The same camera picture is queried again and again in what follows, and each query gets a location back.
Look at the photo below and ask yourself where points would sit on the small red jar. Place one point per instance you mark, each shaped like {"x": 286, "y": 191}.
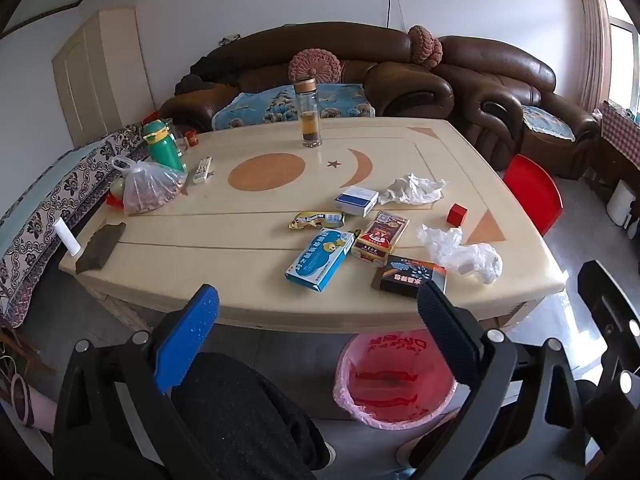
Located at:
{"x": 191, "y": 139}

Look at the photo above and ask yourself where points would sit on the trash bin with pink bag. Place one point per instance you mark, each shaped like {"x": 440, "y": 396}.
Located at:
{"x": 395, "y": 385}

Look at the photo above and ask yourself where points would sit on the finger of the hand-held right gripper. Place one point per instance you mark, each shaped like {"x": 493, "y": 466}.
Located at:
{"x": 620, "y": 310}

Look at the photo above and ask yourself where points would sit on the green water bottle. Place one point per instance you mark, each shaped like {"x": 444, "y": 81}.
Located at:
{"x": 167, "y": 152}

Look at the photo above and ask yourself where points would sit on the glass tea bottle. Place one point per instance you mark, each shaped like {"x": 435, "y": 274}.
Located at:
{"x": 307, "y": 125}

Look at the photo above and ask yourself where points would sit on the white cylindrical appliance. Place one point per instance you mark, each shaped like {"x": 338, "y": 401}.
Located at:
{"x": 619, "y": 205}

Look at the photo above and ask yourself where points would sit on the brown leather sofa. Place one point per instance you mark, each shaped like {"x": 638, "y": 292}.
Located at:
{"x": 390, "y": 55}

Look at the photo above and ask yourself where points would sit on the white tube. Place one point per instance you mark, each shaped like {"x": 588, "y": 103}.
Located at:
{"x": 68, "y": 240}

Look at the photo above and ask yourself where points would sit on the red plastic chair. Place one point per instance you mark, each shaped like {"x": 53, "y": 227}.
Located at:
{"x": 532, "y": 190}

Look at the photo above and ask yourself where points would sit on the small red cube box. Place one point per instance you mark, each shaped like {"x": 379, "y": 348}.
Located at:
{"x": 456, "y": 215}

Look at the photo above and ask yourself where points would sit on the blue armchair seat cover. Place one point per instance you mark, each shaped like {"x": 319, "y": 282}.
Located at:
{"x": 547, "y": 122}

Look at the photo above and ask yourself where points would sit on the white remote control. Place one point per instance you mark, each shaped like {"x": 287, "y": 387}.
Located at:
{"x": 202, "y": 170}

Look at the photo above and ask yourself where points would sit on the yellow snack wrapper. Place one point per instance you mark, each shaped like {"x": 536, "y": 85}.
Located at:
{"x": 315, "y": 219}

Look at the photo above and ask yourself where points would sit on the dark clothing pile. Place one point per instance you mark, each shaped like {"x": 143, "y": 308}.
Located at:
{"x": 210, "y": 70}

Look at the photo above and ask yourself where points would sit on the crumpled white plastic bag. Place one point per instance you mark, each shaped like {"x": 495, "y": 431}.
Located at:
{"x": 450, "y": 250}

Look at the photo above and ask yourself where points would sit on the red checkered tablecloth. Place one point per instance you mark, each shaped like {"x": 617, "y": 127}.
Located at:
{"x": 622, "y": 130}

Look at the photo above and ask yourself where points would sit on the crumpled white tissue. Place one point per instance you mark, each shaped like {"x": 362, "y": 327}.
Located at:
{"x": 412, "y": 190}

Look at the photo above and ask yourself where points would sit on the red playing card box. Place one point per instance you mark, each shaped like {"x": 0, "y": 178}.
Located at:
{"x": 380, "y": 237}

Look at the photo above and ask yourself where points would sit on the blue patterned blanket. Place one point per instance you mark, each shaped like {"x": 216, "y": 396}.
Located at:
{"x": 260, "y": 105}

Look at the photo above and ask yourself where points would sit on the blue medicine box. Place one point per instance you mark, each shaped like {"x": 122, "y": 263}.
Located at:
{"x": 320, "y": 260}

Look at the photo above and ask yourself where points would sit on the brown leather armchair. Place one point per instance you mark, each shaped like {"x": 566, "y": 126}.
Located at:
{"x": 500, "y": 65}

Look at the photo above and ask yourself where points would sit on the floral patterned bed cover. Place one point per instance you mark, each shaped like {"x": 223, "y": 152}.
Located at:
{"x": 45, "y": 200}

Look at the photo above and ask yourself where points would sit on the white and blue box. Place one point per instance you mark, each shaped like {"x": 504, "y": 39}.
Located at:
{"x": 356, "y": 200}

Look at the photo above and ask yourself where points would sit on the pink curtain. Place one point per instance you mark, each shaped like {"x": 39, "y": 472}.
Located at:
{"x": 597, "y": 35}

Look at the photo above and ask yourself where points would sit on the cream wardrobe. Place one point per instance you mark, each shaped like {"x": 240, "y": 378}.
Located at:
{"x": 100, "y": 75}

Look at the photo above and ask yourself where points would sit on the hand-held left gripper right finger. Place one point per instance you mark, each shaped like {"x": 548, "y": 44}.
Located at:
{"x": 445, "y": 327}

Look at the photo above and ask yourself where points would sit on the clear plastic bag of nuts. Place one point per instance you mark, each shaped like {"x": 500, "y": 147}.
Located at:
{"x": 150, "y": 187}

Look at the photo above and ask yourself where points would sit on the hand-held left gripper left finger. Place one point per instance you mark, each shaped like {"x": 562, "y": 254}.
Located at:
{"x": 189, "y": 335}

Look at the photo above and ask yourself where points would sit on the round pink knitted cushion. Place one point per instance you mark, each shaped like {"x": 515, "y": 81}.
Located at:
{"x": 425, "y": 45}
{"x": 315, "y": 65}

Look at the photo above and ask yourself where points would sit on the person's left leg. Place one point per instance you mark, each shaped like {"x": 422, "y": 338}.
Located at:
{"x": 240, "y": 420}

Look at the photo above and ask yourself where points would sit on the dark folded cloth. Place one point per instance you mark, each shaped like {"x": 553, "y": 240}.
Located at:
{"x": 100, "y": 247}

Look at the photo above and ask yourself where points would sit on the black and orange box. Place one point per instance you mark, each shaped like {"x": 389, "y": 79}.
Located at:
{"x": 400, "y": 272}

